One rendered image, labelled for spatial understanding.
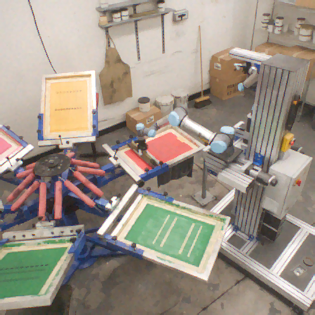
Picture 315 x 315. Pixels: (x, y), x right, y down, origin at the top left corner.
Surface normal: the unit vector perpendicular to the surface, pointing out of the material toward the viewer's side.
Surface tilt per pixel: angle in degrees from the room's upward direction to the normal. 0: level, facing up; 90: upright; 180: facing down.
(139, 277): 0
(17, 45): 90
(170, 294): 0
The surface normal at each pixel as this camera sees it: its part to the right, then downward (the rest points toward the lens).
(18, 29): 0.57, 0.49
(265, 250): -0.05, -0.78
